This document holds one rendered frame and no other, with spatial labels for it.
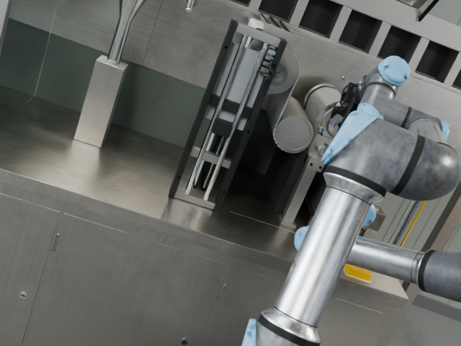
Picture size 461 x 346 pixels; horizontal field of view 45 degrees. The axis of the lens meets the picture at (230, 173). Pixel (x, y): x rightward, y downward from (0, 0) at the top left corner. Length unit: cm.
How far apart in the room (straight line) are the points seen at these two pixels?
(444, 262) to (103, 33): 134
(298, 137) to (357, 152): 78
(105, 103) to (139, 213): 44
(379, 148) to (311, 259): 22
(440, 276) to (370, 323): 55
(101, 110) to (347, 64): 87
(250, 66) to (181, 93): 52
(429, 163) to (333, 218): 19
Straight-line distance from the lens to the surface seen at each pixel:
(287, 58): 169
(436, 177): 102
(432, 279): 129
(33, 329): 182
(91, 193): 155
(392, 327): 281
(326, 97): 185
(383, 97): 141
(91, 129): 183
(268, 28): 164
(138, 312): 172
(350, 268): 167
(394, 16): 208
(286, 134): 175
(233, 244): 155
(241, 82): 159
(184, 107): 205
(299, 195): 177
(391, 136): 100
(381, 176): 100
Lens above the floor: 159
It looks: 20 degrees down
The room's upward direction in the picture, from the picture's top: 22 degrees clockwise
